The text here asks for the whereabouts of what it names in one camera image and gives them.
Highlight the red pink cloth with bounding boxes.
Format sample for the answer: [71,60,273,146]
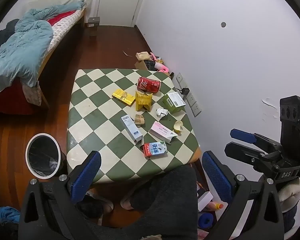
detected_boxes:
[46,10,77,27]

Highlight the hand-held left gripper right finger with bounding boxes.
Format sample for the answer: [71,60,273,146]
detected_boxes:
[202,151,285,240]

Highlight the yellow box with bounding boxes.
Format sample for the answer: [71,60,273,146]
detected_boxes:
[112,89,136,106]
[135,91,153,112]

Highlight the clear plastic bin liner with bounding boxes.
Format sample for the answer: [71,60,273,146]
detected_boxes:
[29,136,59,177]

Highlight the red soda can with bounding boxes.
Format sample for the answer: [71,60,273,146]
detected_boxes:
[137,76,161,93]

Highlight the white door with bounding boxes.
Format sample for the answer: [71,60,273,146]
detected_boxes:
[97,0,150,28]

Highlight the dark clothes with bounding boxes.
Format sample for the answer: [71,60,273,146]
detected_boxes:
[0,19,20,53]

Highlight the person's slippered foot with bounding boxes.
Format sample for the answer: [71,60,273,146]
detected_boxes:
[76,195,114,218]
[120,192,140,210]

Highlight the red blue milk carton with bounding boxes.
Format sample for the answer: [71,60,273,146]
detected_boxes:
[140,141,168,158]

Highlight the pink white box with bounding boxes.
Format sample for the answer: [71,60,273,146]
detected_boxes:
[148,121,178,144]

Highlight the brown paper bag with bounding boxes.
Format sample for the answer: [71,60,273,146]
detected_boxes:
[136,51,151,61]

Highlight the person's right slippered foot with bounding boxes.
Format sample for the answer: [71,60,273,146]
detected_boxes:
[120,192,140,210]

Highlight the wooden table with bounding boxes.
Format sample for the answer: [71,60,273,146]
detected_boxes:
[189,147,203,166]

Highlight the pink plush toy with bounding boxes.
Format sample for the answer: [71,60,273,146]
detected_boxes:
[150,52,170,73]

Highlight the red blanket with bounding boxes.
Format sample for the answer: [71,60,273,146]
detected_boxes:
[0,79,40,115]

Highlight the black bag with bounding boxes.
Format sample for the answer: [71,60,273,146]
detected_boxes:
[144,59,157,71]

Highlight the blue white tall box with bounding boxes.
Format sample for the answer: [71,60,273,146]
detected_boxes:
[121,115,143,143]

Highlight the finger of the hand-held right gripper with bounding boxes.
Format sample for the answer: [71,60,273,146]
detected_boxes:
[224,142,268,167]
[229,128,282,153]

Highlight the wooden bed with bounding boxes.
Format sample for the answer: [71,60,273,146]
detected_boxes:
[0,0,93,108]

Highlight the blue cloth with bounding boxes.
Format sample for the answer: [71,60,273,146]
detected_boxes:
[0,206,20,224]

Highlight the black white-rimmed trash bin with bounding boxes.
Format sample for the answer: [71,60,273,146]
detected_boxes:
[25,133,67,180]

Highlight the green white checkered tablecloth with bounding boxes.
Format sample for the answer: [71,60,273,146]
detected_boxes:
[66,68,200,184]

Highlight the green box with white label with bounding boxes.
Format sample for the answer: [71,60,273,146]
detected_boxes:
[162,92,186,114]

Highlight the light blue duvet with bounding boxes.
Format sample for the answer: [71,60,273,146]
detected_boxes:
[0,0,87,94]

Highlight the yellow orange bottle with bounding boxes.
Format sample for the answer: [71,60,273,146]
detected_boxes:
[207,202,224,212]

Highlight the grey wall socket panel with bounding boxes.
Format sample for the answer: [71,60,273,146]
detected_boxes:
[191,102,202,117]
[176,72,188,87]
[186,91,197,105]

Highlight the person's left slippered foot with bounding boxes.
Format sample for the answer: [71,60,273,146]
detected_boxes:
[76,195,114,218]

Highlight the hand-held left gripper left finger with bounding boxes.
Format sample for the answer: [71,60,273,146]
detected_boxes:
[17,151,102,240]

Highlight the small grey stool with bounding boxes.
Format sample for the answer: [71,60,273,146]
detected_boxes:
[87,17,100,38]

